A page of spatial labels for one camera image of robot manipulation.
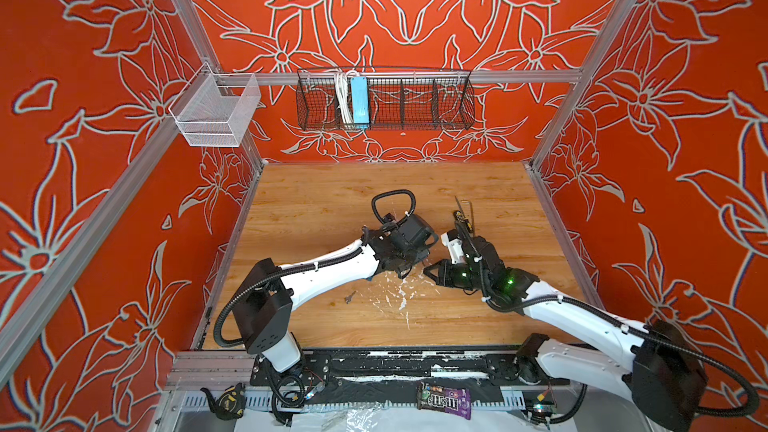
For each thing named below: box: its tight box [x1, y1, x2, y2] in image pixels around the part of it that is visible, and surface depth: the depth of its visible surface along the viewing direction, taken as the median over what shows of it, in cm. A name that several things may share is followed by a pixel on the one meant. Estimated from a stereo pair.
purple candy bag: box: [416, 381, 472, 420], surface depth 70 cm
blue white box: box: [351, 76, 370, 125], surface depth 91 cm
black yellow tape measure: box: [200, 382, 245, 421], surface depth 68 cm
